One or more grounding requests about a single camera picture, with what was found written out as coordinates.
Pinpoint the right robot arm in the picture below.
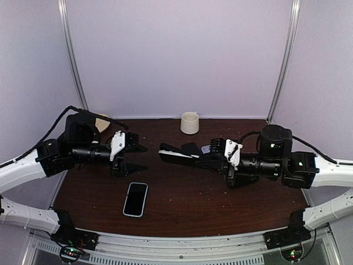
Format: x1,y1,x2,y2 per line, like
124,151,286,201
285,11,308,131
192,125,352,244

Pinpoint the phone in light-blue case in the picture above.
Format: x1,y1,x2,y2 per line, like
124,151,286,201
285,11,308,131
122,182,148,218

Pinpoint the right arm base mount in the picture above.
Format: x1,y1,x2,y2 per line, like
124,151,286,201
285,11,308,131
263,227,311,250

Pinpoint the aluminium corner post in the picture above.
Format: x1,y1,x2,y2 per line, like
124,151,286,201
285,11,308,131
266,0,301,124
57,0,89,110

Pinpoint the beige ceramic plate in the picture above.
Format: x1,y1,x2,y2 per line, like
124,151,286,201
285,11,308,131
95,118,110,133

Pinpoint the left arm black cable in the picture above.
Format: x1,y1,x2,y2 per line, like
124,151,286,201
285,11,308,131
0,106,129,169

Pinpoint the right aluminium corner post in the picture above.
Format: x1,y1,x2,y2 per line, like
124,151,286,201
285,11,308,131
266,0,301,124

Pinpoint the black phone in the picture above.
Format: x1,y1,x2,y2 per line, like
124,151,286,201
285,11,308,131
181,142,202,156
158,150,199,166

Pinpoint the cream textured mug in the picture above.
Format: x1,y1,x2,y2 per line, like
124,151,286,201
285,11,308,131
180,112,199,135

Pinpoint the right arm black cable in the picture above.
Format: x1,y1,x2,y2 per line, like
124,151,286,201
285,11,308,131
291,135,353,168

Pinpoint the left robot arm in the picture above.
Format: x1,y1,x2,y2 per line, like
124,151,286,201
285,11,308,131
1,109,147,245

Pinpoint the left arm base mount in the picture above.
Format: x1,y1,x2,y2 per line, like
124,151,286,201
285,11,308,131
50,230,99,251

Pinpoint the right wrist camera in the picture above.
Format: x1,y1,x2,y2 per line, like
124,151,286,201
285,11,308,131
210,138,243,171

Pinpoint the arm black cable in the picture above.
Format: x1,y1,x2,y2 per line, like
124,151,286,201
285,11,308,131
0,106,129,169
291,135,353,168

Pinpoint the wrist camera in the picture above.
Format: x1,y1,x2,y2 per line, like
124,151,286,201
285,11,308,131
108,130,140,162
210,138,243,171

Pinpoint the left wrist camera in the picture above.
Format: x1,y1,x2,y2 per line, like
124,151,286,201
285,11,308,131
108,130,140,162

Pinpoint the left aluminium corner post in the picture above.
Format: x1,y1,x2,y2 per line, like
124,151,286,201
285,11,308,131
57,0,89,110

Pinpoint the lilac silicone phone case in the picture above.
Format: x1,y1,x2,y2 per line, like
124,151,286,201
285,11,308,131
201,145,211,154

